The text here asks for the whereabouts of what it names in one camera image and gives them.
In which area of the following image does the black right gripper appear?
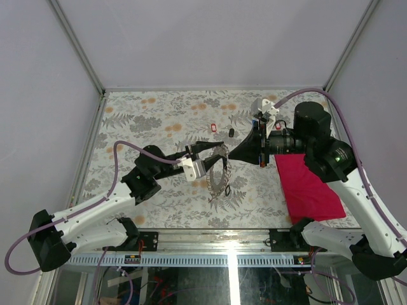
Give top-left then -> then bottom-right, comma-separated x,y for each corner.
228,118 -> 312,167

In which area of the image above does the large silver keyring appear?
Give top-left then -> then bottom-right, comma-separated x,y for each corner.
206,144 -> 231,203

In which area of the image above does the black car key fob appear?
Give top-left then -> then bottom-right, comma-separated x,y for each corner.
228,128 -> 236,138

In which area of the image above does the black key tag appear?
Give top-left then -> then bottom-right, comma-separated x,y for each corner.
224,185 -> 231,196

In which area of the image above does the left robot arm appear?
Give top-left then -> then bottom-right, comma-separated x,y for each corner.
27,141 -> 223,272

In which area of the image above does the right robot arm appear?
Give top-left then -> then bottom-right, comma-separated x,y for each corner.
228,98 -> 406,281

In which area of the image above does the floral table mat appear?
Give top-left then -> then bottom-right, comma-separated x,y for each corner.
83,90 -> 366,229

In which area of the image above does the red cloth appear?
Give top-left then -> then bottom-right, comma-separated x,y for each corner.
275,154 -> 346,224

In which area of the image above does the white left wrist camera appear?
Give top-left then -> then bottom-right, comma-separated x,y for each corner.
178,157 -> 206,182

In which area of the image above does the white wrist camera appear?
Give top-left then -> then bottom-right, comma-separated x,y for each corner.
178,157 -> 206,182
251,98 -> 279,138

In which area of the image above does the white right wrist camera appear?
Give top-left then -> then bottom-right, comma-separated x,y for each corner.
251,98 -> 279,138

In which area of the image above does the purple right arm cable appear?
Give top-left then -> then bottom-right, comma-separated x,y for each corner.
273,88 -> 407,287

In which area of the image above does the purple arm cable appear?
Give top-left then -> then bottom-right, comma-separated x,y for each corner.
273,88 -> 407,287
5,140 -> 182,275

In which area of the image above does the aluminium mounting rail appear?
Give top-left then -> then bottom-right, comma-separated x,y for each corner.
76,227 -> 390,255

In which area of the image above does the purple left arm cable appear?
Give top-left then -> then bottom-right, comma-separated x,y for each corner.
5,140 -> 182,275

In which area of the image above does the grey slotted cable duct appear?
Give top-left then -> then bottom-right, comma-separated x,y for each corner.
68,253 -> 296,268

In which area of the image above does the left aluminium frame post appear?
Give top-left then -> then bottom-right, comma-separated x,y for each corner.
46,0 -> 106,96

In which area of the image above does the aluminium frame post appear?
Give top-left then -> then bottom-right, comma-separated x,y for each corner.
323,0 -> 382,92
46,0 -> 106,96

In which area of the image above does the right aluminium frame post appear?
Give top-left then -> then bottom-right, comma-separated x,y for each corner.
323,0 -> 382,92

